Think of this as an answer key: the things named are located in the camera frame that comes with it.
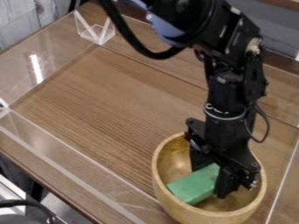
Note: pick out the clear acrylic corner bracket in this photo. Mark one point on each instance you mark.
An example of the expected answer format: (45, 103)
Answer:
(99, 34)

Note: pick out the green rectangular block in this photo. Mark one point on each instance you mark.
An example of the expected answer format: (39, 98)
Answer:
(196, 186)

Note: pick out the brown wooden bowl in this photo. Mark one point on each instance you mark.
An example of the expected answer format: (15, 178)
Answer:
(169, 166)

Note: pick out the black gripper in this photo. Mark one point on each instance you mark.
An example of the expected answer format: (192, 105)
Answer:
(220, 142)

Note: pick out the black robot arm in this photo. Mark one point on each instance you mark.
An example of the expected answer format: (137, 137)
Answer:
(227, 43)

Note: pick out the black metal bracket with bolt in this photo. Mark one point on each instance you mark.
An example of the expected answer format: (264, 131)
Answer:
(40, 213)

